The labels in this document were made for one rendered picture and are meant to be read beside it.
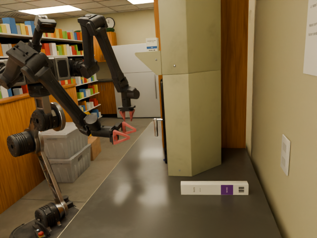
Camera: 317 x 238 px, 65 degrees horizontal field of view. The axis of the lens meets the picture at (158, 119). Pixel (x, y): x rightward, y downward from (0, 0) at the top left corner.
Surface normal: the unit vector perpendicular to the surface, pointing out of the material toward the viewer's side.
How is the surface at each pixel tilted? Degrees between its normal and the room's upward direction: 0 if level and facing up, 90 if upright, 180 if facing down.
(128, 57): 90
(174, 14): 90
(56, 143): 96
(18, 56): 56
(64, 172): 95
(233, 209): 0
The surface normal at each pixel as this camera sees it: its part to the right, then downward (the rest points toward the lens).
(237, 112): -0.18, 0.25
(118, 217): -0.07, -0.97
